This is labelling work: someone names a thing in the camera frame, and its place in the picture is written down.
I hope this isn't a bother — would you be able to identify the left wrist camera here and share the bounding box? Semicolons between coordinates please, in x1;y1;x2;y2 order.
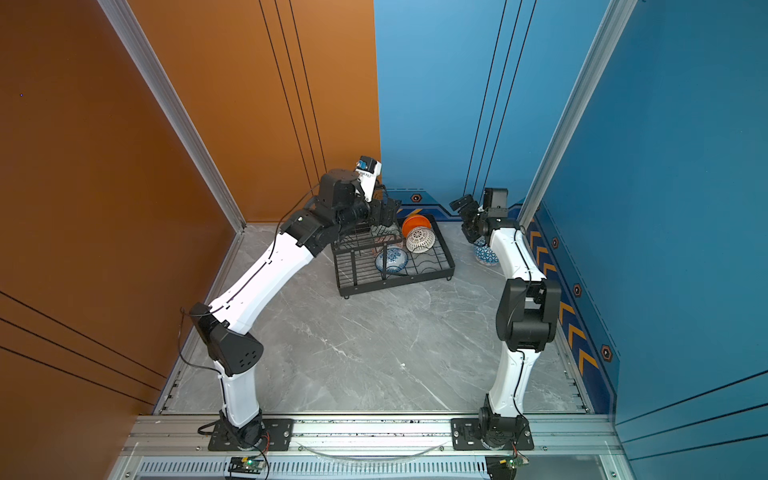
355;156;382;202

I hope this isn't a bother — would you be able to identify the circuit board right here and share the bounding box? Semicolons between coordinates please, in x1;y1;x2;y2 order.
485;455;529;480

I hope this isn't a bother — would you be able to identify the aluminium corner post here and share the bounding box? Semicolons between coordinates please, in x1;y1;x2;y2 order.
517;0;638;231
98;0;247;234

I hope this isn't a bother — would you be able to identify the dark blue patterned bowl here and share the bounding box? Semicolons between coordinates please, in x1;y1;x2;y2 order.
474;244;499;267

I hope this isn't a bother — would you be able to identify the green patterned ceramic bowl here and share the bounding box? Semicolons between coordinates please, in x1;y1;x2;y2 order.
371;224;402;241

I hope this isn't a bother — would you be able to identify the black wire dish rack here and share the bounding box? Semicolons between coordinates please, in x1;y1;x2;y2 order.
332;212;455;298

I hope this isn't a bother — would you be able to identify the aluminium corner post right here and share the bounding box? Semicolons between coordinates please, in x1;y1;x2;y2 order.
517;0;638;231

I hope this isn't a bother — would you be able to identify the green circuit board left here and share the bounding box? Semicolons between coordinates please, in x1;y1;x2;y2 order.
227;456;270;479

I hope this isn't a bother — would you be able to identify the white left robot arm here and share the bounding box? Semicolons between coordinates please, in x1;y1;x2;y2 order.
182;159;399;451

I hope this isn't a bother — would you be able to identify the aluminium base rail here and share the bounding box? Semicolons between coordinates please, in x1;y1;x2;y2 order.
109;413;633;479

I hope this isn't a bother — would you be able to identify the aluminium corner post left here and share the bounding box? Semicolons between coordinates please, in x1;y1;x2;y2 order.
98;0;247;234

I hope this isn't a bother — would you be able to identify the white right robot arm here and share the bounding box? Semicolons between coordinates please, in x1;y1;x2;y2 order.
450;188;562;451

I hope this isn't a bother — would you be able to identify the orange plastic bowl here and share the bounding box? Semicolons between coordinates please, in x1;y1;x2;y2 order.
401;214;432;238

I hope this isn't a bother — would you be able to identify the white lattice patterned bowl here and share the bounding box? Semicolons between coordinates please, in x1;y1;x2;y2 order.
406;226;436;254

